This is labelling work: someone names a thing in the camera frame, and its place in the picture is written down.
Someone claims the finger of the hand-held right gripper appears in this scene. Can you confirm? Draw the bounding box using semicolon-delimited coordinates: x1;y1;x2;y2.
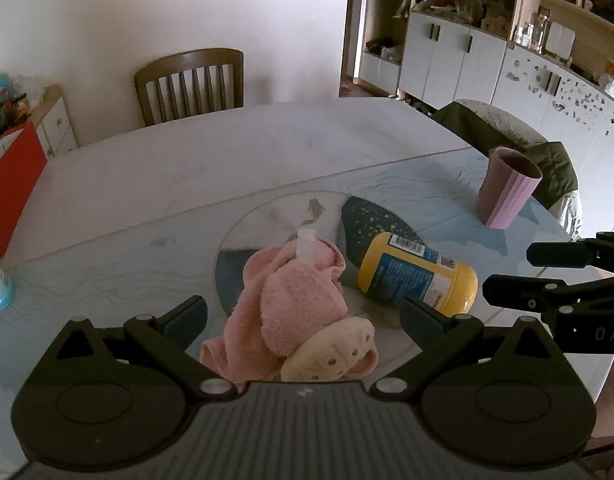
526;231;614;271
482;271;614;315

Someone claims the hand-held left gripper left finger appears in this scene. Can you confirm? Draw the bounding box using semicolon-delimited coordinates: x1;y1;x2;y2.
34;295;240;402

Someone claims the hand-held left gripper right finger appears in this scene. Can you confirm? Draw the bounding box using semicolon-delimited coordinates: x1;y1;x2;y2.
369;295;578;404

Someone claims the yellow bottle with blue label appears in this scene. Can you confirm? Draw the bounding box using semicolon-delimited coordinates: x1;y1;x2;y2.
357;231;479;317

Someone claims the pink towel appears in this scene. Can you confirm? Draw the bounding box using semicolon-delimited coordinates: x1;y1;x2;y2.
199;227;380;393

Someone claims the pink ribbed cup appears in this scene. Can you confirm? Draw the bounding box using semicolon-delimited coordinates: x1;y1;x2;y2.
476;146;544;231

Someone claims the cream dotted fabric cap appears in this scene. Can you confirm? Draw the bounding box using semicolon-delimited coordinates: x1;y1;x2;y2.
279;317;377;383

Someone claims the white card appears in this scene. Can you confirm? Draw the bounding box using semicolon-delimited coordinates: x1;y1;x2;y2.
547;25;576;59

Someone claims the red box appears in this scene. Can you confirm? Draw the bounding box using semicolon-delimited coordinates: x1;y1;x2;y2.
0;122;49;260

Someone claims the glass jar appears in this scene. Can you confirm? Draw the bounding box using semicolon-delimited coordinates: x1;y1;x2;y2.
529;12;551;52

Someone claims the white drawer cabinet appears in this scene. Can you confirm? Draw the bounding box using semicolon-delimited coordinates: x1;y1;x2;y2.
32;85;80;161

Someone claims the red patterned rug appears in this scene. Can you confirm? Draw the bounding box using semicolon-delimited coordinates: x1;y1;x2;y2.
339;77;403;102

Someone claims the brown wooden chair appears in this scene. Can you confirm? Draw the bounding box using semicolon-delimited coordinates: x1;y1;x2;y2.
134;48;245;128

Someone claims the white wall cabinet unit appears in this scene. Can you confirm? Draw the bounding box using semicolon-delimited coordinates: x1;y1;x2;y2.
359;0;614;233

